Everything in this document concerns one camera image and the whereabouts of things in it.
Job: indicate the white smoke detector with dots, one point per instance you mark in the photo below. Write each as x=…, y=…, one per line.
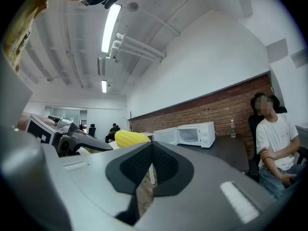
x=132, y=6

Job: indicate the long ceiling light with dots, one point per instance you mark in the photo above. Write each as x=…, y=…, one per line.
x=110, y=28

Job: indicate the clear water bottle green label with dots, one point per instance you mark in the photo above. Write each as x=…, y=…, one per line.
x=233, y=130

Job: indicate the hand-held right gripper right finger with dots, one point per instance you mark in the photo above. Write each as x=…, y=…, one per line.
x=204, y=189

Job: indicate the white ceiling pipe bundle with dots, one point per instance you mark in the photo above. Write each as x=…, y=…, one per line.
x=139, y=47

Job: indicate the short ceiling light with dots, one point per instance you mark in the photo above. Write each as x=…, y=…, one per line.
x=104, y=86

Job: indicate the grey wall panel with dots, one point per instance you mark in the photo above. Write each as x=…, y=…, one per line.
x=299, y=58
x=276, y=50

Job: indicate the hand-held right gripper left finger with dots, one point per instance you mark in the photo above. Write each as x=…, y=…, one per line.
x=96, y=177

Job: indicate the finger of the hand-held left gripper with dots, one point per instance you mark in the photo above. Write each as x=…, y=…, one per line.
x=96, y=145

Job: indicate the yellow corn cob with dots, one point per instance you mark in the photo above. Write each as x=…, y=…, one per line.
x=130, y=138

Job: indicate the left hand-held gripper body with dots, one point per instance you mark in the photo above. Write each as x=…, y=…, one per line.
x=39, y=129

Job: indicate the white microwave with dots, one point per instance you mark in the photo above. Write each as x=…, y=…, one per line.
x=202, y=133

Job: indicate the grey ceiling box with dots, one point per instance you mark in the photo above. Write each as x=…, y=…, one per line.
x=101, y=65

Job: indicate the black swivel chair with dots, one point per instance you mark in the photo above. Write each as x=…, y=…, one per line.
x=92, y=130

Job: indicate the dark coat rack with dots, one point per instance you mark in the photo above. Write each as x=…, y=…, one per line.
x=131, y=121

